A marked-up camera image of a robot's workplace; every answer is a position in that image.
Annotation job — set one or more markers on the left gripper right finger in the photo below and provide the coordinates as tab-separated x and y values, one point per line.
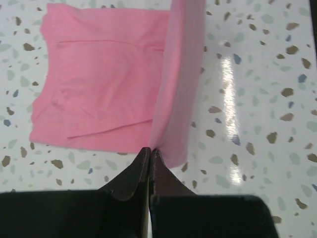
177	212

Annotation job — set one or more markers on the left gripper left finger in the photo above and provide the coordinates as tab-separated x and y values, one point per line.
118	209

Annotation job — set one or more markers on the pink t-shirt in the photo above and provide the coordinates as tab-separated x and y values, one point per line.
121	79

